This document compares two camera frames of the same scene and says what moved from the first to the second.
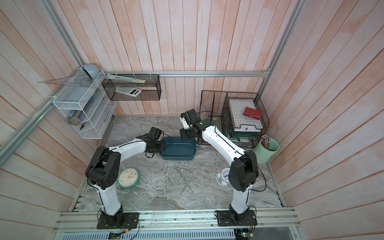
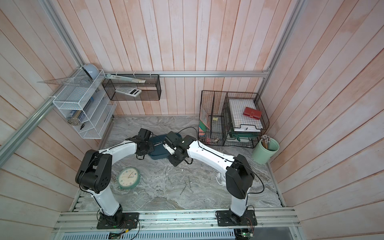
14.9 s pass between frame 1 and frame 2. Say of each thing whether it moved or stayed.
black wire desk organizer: stayed
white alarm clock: stayed
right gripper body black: moved
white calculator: stayed
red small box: stayed
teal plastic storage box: moved
